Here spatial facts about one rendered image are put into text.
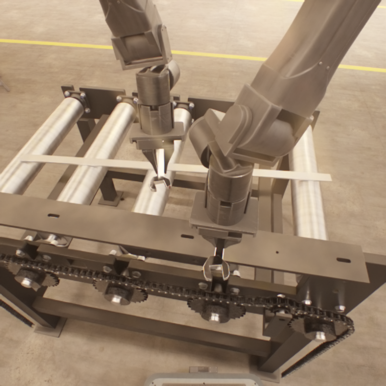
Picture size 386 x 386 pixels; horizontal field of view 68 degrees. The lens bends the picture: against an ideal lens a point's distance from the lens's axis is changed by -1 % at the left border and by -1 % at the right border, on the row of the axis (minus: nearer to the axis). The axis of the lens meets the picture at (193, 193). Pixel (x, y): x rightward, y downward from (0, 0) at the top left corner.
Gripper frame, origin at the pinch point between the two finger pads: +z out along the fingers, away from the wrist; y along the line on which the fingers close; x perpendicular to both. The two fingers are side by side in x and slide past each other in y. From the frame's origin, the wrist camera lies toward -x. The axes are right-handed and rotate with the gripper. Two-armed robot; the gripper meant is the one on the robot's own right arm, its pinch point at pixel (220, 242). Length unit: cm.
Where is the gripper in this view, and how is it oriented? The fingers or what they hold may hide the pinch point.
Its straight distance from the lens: 52.1
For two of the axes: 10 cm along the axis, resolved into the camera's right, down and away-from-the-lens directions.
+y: -9.8, -1.3, 1.1
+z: 0.0, 6.6, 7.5
